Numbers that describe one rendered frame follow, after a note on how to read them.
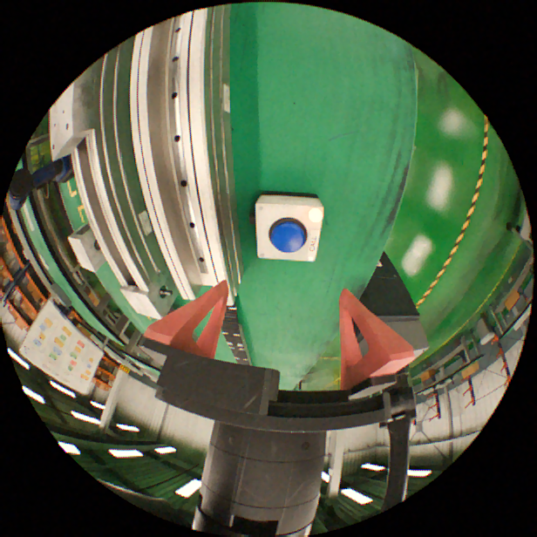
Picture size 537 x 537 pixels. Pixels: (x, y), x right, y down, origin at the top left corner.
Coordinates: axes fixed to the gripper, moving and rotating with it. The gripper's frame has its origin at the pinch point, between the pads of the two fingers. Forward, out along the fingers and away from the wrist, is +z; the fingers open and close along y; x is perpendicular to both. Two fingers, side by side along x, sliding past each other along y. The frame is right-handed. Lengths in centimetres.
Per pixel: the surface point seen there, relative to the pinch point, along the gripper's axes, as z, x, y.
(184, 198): 10.6, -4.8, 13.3
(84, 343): -12, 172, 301
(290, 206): 10.3, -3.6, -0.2
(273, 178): 16.2, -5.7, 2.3
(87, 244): 8.5, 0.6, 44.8
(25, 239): 18, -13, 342
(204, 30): 8.1, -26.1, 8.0
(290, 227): 8.9, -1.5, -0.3
